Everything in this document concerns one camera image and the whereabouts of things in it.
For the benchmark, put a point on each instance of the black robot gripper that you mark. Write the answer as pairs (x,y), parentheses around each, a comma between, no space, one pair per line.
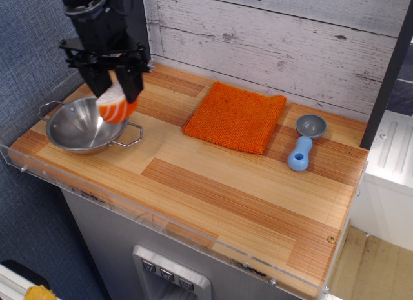
(103,42)

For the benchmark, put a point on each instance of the orange salmon sushi toy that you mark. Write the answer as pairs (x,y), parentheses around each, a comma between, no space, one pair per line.
(113,105)

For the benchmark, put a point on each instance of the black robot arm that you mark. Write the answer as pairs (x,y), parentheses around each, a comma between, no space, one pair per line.
(84,0)

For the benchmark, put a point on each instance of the orange knitted cloth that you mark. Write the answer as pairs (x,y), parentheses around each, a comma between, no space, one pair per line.
(235,118)

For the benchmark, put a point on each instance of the grey toy fridge cabinet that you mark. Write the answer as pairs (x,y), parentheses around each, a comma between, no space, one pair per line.
(111,238)

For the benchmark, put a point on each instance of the clear acrylic table guard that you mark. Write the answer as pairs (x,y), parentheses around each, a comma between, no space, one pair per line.
(247,210)

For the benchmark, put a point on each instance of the blue grey toy scoop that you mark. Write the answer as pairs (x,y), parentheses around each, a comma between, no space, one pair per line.
(309,127)

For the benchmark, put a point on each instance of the silver dispenser button panel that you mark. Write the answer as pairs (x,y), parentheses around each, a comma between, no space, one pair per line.
(171,275)

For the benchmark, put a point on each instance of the black yellow object bottom-left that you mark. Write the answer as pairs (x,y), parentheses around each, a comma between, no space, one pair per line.
(20,282)

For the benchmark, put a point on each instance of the white side cabinet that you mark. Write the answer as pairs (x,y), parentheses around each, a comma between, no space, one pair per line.
(382,206)

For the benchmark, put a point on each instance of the dark grey left post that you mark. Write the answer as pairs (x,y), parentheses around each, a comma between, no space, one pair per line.
(136,22)

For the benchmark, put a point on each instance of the dark grey post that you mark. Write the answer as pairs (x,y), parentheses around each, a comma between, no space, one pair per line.
(392,72)
(136,22)

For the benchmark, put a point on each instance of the stainless steel two-handled bowl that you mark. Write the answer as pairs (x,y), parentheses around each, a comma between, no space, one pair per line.
(77,127)

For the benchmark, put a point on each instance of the dark grey right post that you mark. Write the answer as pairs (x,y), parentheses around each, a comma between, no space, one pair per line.
(392,72)

